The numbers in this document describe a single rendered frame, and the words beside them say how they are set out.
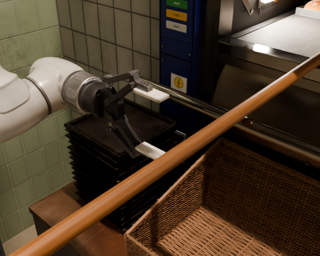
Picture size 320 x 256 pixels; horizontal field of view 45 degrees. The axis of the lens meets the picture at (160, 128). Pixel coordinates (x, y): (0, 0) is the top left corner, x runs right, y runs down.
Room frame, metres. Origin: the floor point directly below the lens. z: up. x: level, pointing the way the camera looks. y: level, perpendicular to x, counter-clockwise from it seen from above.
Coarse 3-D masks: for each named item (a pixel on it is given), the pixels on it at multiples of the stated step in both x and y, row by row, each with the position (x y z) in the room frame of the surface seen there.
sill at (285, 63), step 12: (228, 48) 1.17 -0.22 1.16; (240, 48) 1.14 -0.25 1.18; (252, 48) 1.13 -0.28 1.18; (264, 48) 1.13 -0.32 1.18; (252, 60) 1.11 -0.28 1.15; (264, 60) 1.08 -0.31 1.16; (276, 60) 1.06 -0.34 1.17; (288, 60) 1.03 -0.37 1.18; (300, 60) 1.03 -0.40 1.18; (312, 72) 0.98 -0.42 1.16
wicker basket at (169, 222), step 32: (224, 160) 1.10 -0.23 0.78; (256, 160) 1.03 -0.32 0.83; (192, 192) 1.02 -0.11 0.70; (224, 192) 1.05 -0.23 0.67; (256, 192) 0.99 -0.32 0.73; (288, 192) 0.93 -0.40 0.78; (160, 224) 0.90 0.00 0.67; (192, 224) 0.98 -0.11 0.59; (224, 224) 0.98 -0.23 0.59; (256, 224) 0.95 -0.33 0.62; (288, 224) 0.89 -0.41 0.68
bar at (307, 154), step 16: (144, 80) 0.91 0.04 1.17; (176, 96) 0.83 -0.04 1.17; (192, 96) 0.82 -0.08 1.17; (208, 112) 0.76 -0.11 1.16; (224, 112) 0.74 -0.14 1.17; (240, 128) 0.70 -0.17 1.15; (256, 128) 0.68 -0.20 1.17; (272, 128) 0.67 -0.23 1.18; (288, 144) 0.63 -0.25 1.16; (304, 144) 0.61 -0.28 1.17
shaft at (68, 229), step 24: (288, 72) 0.89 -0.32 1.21; (264, 96) 0.76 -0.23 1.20; (216, 120) 0.65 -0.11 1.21; (240, 120) 0.68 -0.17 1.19; (192, 144) 0.57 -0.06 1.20; (144, 168) 0.50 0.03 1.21; (168, 168) 0.51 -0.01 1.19; (120, 192) 0.44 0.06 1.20; (72, 216) 0.39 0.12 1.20; (96, 216) 0.40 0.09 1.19; (48, 240) 0.35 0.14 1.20
